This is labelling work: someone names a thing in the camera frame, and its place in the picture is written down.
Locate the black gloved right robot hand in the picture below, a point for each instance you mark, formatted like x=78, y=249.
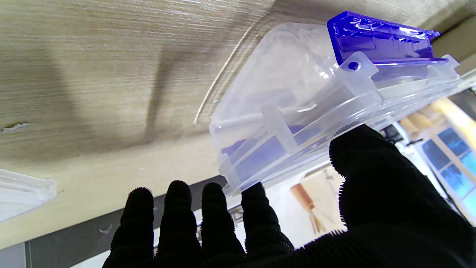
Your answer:
x=390, y=223

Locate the clear container with blue clips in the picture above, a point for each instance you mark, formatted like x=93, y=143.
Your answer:
x=297, y=85

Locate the clear lid with blue label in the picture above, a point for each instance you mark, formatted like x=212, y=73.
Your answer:
x=22, y=193

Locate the printed kitchen backdrop banner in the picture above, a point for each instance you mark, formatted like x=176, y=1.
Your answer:
x=74, y=238

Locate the large white paper scrap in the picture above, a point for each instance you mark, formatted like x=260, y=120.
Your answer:
x=15, y=127

